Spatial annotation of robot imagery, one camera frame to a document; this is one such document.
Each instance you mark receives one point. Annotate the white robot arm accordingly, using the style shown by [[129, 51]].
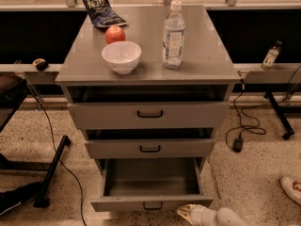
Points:
[[227, 217]]

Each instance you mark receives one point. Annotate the clear plastic water bottle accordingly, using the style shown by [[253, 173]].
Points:
[[174, 29]]

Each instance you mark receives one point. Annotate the black stand leg left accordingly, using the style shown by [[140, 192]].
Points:
[[41, 201]]

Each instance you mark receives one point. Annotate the grey drawer cabinet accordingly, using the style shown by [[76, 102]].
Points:
[[205, 61]]

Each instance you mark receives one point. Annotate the white bowl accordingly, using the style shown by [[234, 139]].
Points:
[[122, 56]]

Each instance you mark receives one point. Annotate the grey bottom drawer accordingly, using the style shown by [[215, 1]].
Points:
[[146, 184]]

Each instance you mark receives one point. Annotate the small green-label bottle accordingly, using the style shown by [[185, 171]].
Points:
[[271, 56]]

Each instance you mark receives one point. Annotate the black wheeled stand right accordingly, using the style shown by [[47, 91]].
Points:
[[286, 109]]

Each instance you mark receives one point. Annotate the black tape measure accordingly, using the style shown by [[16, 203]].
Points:
[[40, 64]]

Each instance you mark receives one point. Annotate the dark blue chip bag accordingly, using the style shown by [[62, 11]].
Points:
[[101, 14]]

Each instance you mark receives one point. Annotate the white red sneaker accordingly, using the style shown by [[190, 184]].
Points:
[[292, 188]]

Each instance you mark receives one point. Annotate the black shoe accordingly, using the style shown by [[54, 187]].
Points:
[[13, 198]]

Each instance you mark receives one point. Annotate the grey top drawer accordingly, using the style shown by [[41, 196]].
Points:
[[148, 107]]

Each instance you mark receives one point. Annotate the grey middle drawer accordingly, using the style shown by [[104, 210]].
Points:
[[149, 143]]

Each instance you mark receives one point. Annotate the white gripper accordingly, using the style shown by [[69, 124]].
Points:
[[200, 216]]

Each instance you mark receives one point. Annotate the red apple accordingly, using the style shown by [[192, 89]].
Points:
[[114, 33]]

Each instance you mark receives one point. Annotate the grey drawer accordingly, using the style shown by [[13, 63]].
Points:
[[148, 107], [146, 184], [149, 143]]

